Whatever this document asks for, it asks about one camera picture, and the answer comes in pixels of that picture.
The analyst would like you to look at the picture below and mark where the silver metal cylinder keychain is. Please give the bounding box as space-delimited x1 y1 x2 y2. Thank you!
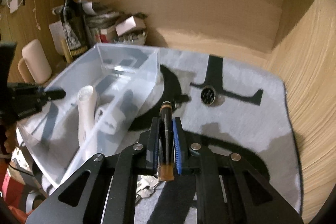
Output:
135 176 159 203

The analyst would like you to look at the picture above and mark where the black amber lighter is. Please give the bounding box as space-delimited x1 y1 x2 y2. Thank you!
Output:
158 101 174 181

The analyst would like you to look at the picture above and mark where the white handheld massager device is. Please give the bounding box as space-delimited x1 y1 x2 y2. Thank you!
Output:
77 85 98 148

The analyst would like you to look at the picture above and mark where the white travel plug adapter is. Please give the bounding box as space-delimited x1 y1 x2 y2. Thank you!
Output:
94 104 126 135

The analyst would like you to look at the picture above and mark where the clear plastic storage bin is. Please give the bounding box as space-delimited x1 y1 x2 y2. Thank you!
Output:
18 44 159 188

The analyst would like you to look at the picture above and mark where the beige pink mug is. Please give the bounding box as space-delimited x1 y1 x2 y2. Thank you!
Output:
18 39 52 84

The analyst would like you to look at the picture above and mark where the yellow lip balm stick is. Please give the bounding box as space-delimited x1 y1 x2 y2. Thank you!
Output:
61 39 73 64

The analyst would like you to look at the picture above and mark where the handwritten white note sheet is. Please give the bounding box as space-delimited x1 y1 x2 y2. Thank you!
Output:
49 21 65 56

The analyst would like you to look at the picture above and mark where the grey black patterned mat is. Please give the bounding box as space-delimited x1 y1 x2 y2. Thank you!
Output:
116 48 302 212

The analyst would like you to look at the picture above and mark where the dark wine bottle elephant label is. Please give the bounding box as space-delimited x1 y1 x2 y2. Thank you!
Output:
60 0 91 60

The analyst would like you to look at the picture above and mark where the stack of books and papers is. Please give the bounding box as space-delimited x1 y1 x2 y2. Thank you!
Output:
77 0 148 44

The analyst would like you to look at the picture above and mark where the bowl of beads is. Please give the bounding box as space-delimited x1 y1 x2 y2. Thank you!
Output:
114 30 147 46

